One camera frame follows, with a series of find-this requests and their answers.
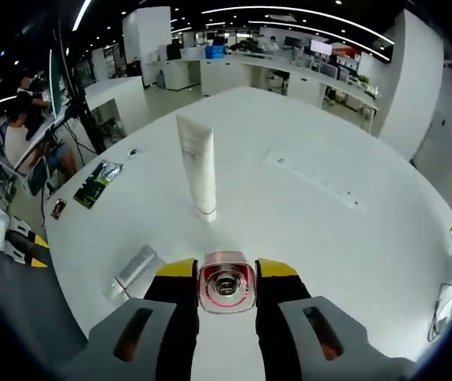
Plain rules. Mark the wall display screen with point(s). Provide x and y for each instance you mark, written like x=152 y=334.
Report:
x=321 y=46

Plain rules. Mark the white low cabinet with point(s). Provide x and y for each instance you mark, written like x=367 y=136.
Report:
x=119 y=99

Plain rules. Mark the blue bin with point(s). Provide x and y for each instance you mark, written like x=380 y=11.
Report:
x=215 y=51

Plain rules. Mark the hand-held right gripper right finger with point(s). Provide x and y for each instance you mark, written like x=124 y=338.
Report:
x=277 y=317

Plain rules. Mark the large white skincare bottle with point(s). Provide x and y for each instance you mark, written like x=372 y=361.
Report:
x=136 y=270

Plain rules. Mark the long white counter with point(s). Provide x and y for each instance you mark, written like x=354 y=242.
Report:
x=301 y=79

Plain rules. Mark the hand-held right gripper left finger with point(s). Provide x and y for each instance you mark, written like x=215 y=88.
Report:
x=178 y=317

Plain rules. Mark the white bottles with red caps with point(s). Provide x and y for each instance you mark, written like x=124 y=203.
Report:
x=200 y=170

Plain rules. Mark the gold foil packet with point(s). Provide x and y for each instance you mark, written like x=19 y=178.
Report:
x=58 y=209

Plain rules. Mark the person's dark grey clothing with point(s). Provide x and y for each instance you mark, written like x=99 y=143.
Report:
x=24 y=309

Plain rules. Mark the water jug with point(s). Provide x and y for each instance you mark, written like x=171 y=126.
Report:
x=162 y=79

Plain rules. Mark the green and black packet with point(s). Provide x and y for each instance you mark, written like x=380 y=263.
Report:
x=97 y=184

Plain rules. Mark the red-collared pump skincare bottle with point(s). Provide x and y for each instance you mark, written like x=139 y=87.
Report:
x=226 y=283

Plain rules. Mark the black tripod stand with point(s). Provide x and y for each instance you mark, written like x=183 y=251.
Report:
x=81 y=111

